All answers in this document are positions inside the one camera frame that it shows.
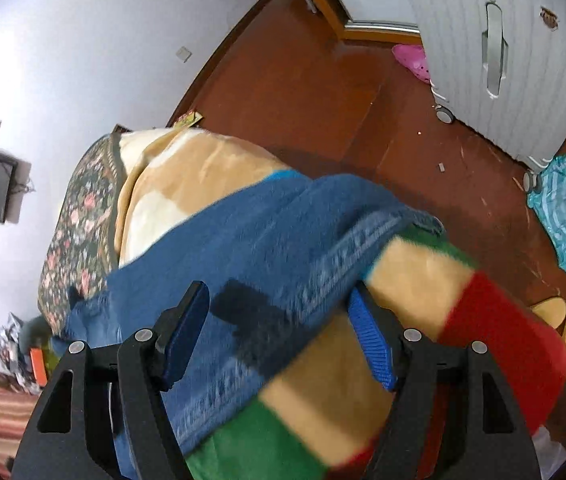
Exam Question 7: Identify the blue denim jacket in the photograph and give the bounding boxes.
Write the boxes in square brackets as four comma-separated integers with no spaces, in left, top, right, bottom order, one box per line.
[60,171,443,479]

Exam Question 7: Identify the clutter pile of clothes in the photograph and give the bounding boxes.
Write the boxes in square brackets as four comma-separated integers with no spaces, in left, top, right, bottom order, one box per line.
[0,313,59,396]

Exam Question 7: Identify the orange box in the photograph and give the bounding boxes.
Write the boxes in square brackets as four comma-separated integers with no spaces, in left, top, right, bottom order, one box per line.
[29,348,48,388]

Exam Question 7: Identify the dark floral bedspread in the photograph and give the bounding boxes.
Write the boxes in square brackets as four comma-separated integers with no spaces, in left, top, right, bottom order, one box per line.
[38,132,126,335]

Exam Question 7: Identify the pink croc shoe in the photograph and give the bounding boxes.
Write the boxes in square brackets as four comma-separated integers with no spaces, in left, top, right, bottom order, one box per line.
[391,44,431,84]

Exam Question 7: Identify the white wardrobe with handle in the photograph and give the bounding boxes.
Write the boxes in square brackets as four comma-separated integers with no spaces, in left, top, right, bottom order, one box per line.
[409,0,566,172]

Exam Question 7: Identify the white wall socket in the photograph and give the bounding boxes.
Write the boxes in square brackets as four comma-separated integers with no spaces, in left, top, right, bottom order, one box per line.
[176,47,192,63]

